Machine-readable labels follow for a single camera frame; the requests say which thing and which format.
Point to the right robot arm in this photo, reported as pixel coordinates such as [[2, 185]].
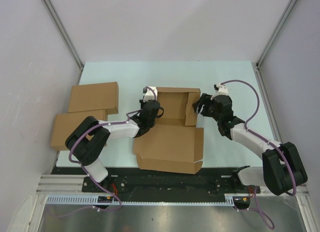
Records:
[[282, 169]]

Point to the front aluminium frame rail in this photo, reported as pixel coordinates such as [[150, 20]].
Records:
[[80, 183]]

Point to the aluminium frame post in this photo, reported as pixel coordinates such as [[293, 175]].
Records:
[[276, 32], [48, 4]]

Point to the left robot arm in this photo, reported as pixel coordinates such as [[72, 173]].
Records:
[[85, 144]]

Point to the right aluminium frame post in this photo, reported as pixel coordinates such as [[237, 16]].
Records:
[[276, 32]]

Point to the right aluminium side rail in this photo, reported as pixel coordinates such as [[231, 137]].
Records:
[[267, 103]]

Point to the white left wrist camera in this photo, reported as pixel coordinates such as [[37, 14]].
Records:
[[149, 93]]

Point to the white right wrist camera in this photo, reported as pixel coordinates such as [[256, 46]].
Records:
[[220, 89]]

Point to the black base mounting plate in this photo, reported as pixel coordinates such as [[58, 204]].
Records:
[[208, 173]]

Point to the grey slotted cable duct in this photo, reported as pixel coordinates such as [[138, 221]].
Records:
[[219, 199]]

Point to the left aluminium frame post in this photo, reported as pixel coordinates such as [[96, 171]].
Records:
[[48, 4]]

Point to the lower folded cardboard box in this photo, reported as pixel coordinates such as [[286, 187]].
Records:
[[64, 125]]

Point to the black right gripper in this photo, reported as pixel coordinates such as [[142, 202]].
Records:
[[198, 105]]

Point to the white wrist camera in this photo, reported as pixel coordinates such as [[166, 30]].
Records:
[[149, 93], [220, 89]]

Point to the upper folded cardboard box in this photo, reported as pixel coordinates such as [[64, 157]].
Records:
[[91, 97]]

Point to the brown cardboard box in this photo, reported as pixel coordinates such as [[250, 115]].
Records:
[[175, 143]]

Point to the folded cardboard box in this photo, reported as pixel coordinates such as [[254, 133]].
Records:
[[91, 97], [64, 125]]

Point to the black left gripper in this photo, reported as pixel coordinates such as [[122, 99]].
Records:
[[141, 108]]

